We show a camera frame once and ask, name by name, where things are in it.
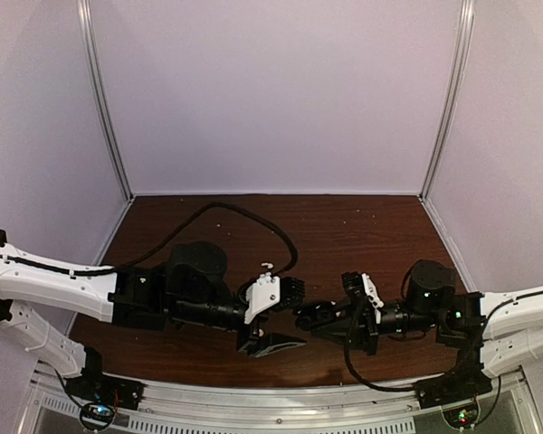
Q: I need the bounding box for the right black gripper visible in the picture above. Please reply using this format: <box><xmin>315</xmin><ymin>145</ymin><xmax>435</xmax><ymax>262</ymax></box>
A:
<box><xmin>310</xmin><ymin>297</ymin><xmax>439</xmax><ymax>359</ymax></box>

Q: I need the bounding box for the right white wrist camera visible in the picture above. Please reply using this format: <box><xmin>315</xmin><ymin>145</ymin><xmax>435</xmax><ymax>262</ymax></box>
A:
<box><xmin>361</xmin><ymin>273</ymin><xmax>384</xmax><ymax>309</ymax></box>

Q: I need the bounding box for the right aluminium frame post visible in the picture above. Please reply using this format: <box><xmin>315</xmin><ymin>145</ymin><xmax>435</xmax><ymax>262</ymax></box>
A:
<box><xmin>419</xmin><ymin>0</ymin><xmax>475</xmax><ymax>203</ymax></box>

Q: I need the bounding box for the right black braided cable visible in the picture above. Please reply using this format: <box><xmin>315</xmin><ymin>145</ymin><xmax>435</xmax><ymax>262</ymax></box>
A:
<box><xmin>342</xmin><ymin>297</ymin><xmax>417</xmax><ymax>392</ymax></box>

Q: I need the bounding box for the aluminium frame post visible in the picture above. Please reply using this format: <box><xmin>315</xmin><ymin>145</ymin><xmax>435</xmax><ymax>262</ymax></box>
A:
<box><xmin>76</xmin><ymin>0</ymin><xmax>134</xmax><ymax>202</ymax></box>
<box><xmin>419</xmin><ymin>0</ymin><xmax>475</xmax><ymax>203</ymax></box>

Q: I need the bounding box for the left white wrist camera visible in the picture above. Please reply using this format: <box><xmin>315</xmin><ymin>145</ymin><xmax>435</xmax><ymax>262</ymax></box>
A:
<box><xmin>244</xmin><ymin>272</ymin><xmax>305</xmax><ymax>325</ymax></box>

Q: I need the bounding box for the front aluminium rail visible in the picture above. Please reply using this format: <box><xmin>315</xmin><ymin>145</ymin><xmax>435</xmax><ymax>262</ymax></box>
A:
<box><xmin>26</xmin><ymin>356</ymin><xmax>543</xmax><ymax>434</ymax></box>

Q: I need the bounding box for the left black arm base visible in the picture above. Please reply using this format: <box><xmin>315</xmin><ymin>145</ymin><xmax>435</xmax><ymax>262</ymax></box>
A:
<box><xmin>65</xmin><ymin>346</ymin><xmax>144</xmax><ymax>410</ymax></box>

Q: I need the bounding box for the left aluminium frame post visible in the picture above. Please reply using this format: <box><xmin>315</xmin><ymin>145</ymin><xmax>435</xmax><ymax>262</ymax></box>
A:
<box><xmin>76</xmin><ymin>0</ymin><xmax>134</xmax><ymax>202</ymax></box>

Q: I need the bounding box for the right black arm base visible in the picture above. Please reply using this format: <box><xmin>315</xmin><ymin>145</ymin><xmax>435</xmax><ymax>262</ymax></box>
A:
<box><xmin>414</xmin><ymin>349</ymin><xmax>493</xmax><ymax>409</ymax></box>

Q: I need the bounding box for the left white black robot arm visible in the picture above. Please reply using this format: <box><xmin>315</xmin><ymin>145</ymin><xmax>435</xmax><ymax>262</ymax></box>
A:
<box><xmin>0</xmin><ymin>230</ymin><xmax>305</xmax><ymax>401</ymax></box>

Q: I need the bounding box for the black earbud charging case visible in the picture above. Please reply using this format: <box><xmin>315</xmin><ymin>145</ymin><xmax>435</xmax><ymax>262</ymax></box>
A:
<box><xmin>293</xmin><ymin>307</ymin><xmax>338</xmax><ymax>332</ymax></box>

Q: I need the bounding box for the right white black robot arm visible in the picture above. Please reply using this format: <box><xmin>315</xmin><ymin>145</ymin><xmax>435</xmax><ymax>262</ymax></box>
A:
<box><xmin>294</xmin><ymin>259</ymin><xmax>543</xmax><ymax>400</ymax></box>

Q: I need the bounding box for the black braided cable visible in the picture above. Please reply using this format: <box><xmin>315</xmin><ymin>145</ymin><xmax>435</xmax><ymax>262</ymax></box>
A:
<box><xmin>342</xmin><ymin>297</ymin><xmax>417</xmax><ymax>392</ymax></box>
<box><xmin>112</xmin><ymin>202</ymin><xmax>299</xmax><ymax>277</ymax></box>

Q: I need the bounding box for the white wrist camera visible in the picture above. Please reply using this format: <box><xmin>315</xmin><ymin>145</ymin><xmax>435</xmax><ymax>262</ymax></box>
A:
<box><xmin>361</xmin><ymin>273</ymin><xmax>384</xmax><ymax>309</ymax></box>
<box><xmin>244</xmin><ymin>272</ymin><xmax>305</xmax><ymax>325</ymax></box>

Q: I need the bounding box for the left black braided cable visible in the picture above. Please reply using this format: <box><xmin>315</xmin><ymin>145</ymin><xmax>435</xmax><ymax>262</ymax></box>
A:
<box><xmin>112</xmin><ymin>202</ymin><xmax>299</xmax><ymax>277</ymax></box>

